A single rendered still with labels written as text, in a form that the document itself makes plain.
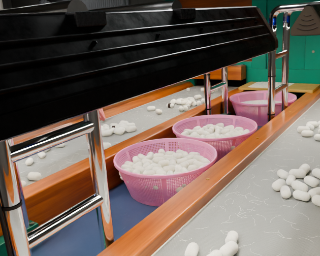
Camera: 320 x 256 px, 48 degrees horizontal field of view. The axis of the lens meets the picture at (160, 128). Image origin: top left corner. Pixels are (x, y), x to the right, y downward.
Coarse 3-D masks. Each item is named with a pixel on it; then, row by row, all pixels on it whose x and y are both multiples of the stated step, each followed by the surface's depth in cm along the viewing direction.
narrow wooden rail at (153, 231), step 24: (312, 96) 146; (288, 120) 116; (240, 144) 98; (264, 144) 99; (216, 168) 84; (240, 168) 86; (192, 192) 73; (216, 192) 76; (168, 216) 65; (192, 216) 68; (120, 240) 59; (144, 240) 58
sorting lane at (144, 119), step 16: (176, 96) 178; (192, 96) 175; (128, 112) 153; (144, 112) 151; (176, 112) 147; (144, 128) 128; (80, 144) 116; (112, 144) 114; (48, 160) 104; (64, 160) 103; (80, 160) 102
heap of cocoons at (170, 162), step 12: (144, 156) 101; (156, 156) 101; (168, 156) 100; (180, 156) 99; (192, 156) 98; (132, 168) 94; (144, 168) 94; (156, 168) 92; (168, 168) 92; (180, 168) 91; (192, 168) 90
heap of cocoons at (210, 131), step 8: (200, 128) 122; (208, 128) 125; (216, 128) 122; (224, 128) 120; (232, 128) 122; (240, 128) 119; (192, 136) 115; (200, 136) 115; (208, 136) 114; (216, 136) 113; (224, 136) 114; (232, 136) 114
